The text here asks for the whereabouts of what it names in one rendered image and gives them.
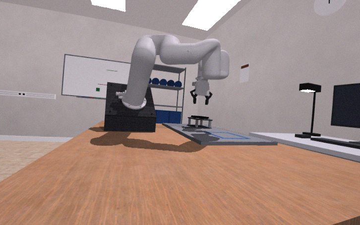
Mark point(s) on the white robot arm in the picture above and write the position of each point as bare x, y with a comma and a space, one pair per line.
215, 66

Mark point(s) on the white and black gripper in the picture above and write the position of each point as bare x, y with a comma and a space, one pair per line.
202, 89

